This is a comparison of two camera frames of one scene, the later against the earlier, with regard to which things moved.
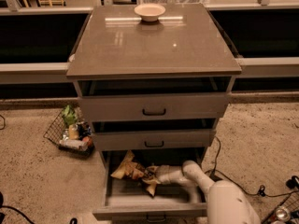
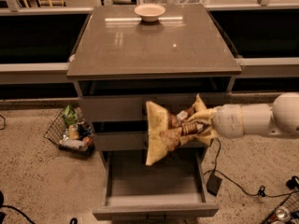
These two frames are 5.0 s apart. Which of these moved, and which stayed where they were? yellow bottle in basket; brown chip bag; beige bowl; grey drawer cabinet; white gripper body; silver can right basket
Moved: brown chip bag; white gripper body
Stayed: grey drawer cabinet; silver can right basket; yellow bottle in basket; beige bowl
